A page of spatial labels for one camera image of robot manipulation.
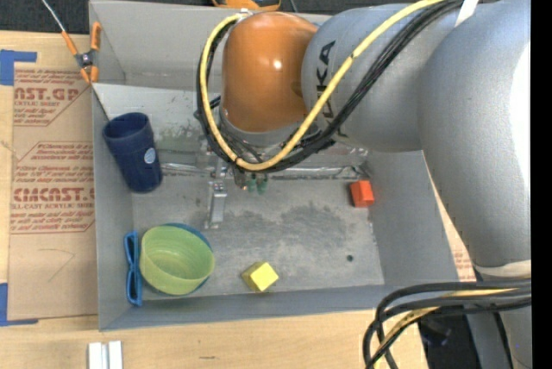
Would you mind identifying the blue sunglasses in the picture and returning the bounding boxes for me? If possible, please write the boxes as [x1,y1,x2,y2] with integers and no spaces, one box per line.
[123,229,144,308]

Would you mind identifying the brown cardboard board red print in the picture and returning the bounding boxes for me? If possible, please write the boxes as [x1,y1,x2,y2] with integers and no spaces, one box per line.
[0,29,100,328]

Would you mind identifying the dark blue cup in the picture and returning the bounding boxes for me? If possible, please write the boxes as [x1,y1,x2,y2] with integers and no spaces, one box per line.
[102,111,164,194]

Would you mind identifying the orange block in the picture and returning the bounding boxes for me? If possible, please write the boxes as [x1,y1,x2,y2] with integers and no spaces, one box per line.
[348,179,375,209]

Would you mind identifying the yellow block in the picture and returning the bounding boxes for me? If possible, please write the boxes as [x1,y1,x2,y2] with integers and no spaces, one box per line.
[241,261,280,293]

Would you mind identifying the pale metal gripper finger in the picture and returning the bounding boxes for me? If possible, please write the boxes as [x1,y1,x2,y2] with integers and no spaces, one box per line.
[210,155,229,181]
[204,180,229,230]

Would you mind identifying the grey metal bin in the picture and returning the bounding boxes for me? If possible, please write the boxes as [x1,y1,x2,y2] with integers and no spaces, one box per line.
[88,0,478,333]

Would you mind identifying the green bowl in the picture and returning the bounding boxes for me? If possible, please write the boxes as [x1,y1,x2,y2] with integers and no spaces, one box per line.
[138,225,216,297]

